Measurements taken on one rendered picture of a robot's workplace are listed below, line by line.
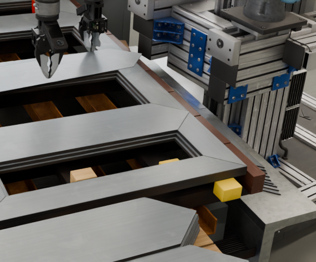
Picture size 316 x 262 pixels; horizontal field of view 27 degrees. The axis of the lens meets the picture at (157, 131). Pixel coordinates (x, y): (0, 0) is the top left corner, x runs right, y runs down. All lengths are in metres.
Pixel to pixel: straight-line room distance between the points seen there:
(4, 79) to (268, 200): 0.94
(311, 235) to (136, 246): 1.65
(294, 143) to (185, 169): 1.57
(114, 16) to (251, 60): 1.12
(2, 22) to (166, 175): 1.21
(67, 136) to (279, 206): 0.65
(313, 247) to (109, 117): 1.32
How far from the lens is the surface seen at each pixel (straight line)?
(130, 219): 1.56
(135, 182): 1.70
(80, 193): 1.65
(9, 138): 1.88
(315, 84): 4.49
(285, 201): 2.00
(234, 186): 1.78
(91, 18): 2.35
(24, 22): 2.71
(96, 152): 1.85
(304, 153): 3.22
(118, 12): 3.27
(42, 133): 1.90
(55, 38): 2.00
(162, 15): 2.66
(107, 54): 2.43
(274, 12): 2.33
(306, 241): 3.00
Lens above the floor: 1.80
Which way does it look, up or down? 30 degrees down
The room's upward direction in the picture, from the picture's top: 5 degrees clockwise
